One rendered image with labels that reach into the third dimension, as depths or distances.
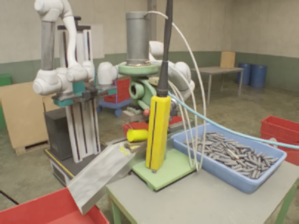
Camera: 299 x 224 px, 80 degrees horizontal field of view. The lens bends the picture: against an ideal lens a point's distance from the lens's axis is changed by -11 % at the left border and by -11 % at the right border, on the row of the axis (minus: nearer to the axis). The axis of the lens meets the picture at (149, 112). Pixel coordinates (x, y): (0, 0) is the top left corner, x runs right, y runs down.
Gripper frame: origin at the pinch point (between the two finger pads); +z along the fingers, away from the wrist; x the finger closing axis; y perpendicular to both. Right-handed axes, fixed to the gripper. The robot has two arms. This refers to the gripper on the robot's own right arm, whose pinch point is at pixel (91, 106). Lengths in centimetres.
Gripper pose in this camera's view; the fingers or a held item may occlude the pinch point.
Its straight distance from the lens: 176.4
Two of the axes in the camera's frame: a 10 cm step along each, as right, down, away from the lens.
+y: -7.4, -2.2, 6.3
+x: -6.7, 2.5, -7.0
